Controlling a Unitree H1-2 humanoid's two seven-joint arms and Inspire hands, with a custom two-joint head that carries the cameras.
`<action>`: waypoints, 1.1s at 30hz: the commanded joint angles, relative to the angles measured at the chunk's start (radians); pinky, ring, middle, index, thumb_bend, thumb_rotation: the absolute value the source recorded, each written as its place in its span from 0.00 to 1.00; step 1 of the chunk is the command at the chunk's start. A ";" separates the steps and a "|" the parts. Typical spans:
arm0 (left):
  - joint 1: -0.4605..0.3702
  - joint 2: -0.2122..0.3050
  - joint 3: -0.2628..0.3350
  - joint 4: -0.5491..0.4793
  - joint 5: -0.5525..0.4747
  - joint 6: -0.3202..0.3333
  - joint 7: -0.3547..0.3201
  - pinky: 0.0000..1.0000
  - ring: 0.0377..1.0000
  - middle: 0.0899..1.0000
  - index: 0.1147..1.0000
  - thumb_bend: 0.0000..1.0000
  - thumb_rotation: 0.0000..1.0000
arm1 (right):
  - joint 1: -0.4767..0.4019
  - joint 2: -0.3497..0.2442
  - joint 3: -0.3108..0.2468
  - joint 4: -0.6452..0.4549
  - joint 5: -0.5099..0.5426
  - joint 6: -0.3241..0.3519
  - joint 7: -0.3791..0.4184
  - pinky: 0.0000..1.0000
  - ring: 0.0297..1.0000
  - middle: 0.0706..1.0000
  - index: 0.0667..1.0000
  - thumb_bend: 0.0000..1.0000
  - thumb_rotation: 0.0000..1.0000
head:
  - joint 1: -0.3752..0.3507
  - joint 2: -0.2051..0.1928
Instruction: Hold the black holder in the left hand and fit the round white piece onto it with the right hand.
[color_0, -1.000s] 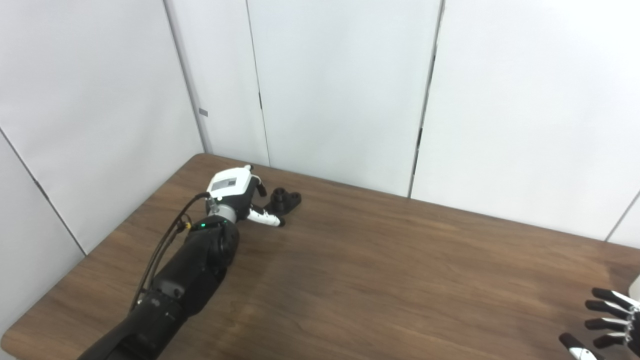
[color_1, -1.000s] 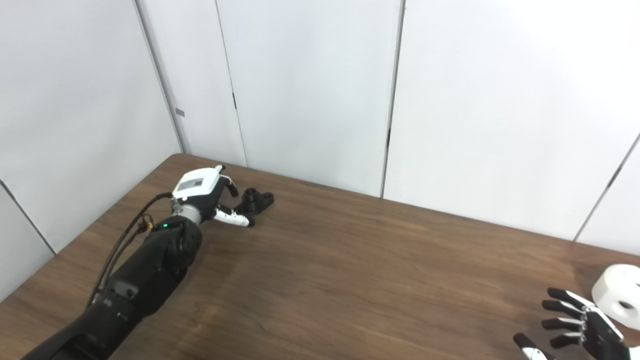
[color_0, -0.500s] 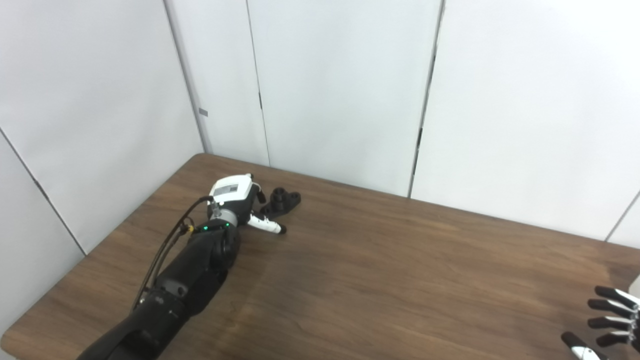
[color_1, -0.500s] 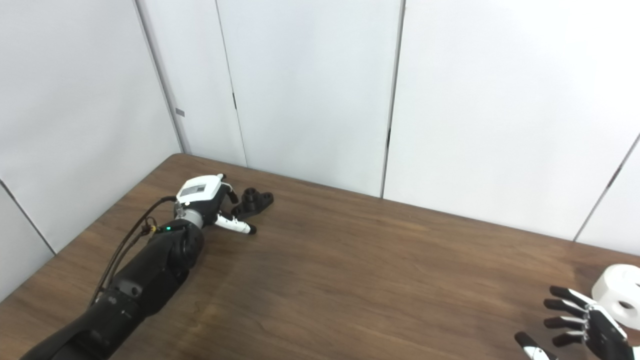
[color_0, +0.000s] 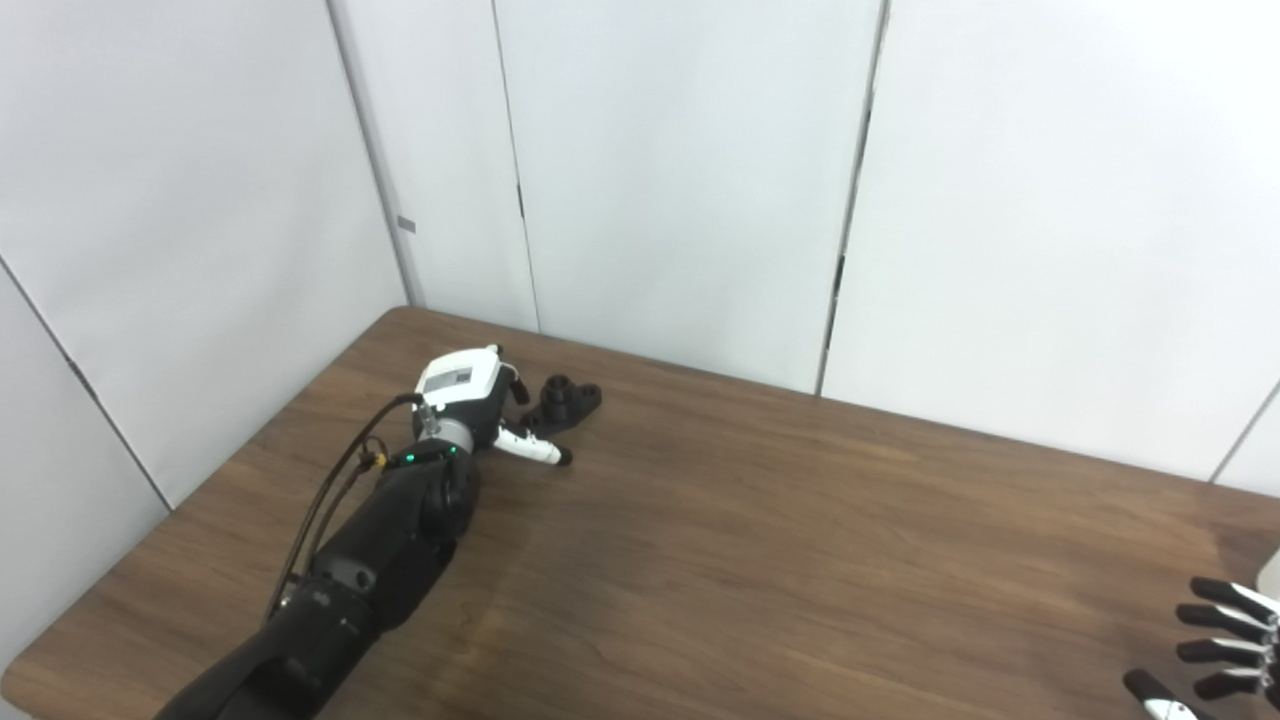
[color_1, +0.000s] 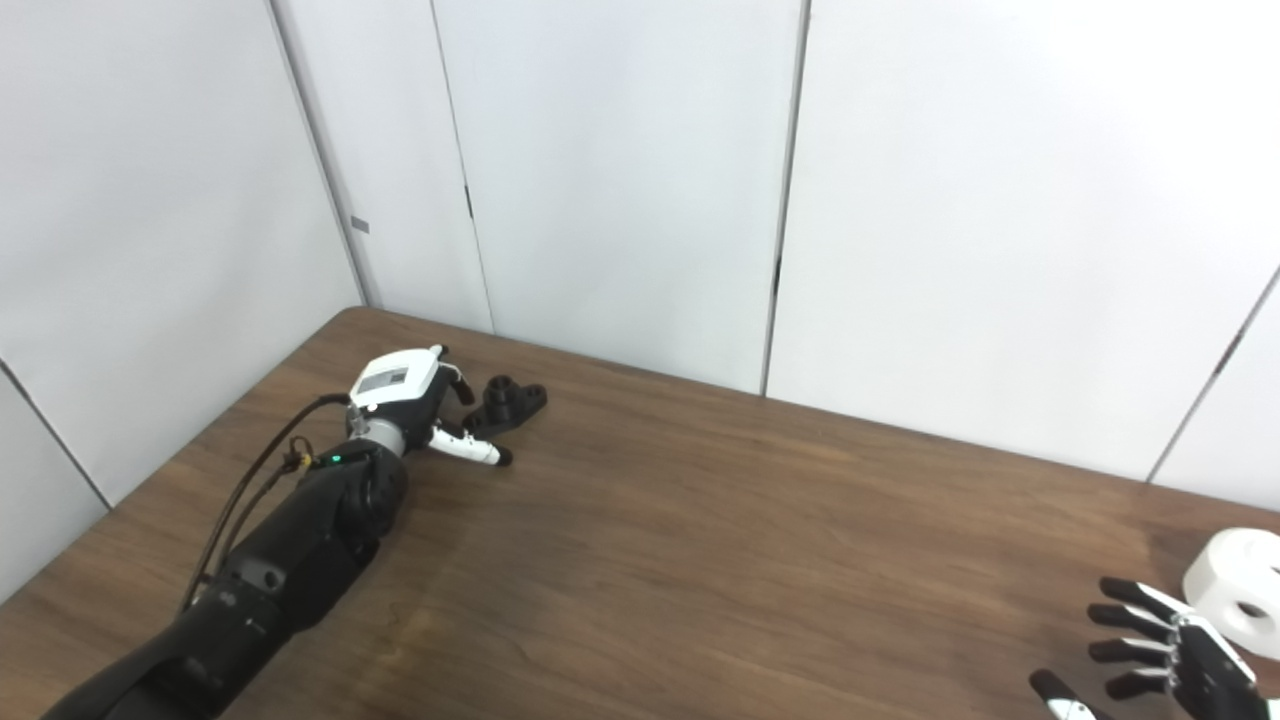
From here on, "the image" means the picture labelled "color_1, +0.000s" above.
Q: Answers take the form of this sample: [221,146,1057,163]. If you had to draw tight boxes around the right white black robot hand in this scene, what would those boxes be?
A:
[1030,577,1280,720]

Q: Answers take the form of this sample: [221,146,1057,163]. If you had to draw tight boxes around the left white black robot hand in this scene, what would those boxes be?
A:
[347,345,514,469]

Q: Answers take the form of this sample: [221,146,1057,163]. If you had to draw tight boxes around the round white plastic piece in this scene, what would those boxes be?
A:
[1183,528,1280,661]

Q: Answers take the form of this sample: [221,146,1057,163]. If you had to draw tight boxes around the black plastic holder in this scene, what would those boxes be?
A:
[465,376,549,437]

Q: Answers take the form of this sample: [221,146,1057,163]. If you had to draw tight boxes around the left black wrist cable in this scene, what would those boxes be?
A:
[180,393,351,613]

